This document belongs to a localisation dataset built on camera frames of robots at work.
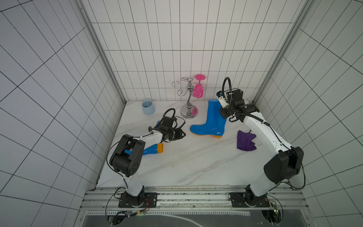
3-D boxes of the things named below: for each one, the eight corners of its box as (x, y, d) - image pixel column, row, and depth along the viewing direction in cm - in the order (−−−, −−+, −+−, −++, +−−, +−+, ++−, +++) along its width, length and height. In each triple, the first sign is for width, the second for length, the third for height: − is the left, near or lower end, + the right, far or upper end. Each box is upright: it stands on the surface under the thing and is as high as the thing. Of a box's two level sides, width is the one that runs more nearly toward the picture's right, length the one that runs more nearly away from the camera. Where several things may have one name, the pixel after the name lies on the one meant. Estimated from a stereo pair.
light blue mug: (142, 114, 113) (140, 108, 108) (144, 104, 120) (143, 99, 115) (154, 114, 113) (152, 108, 108) (155, 104, 120) (154, 99, 115)
